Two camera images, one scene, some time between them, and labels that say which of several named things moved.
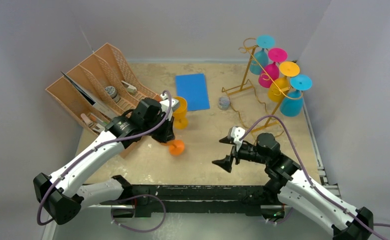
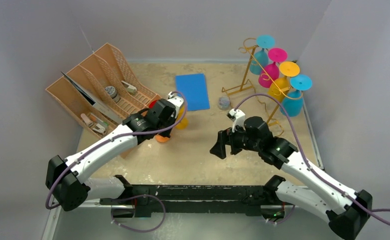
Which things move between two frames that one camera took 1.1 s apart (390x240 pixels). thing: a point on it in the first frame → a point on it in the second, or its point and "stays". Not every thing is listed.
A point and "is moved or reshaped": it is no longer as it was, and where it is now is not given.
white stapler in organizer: [130, 88] stays
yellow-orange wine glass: [180, 116] stays
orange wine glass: [176, 147] is moved or reshaped
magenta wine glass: [271, 72] stays
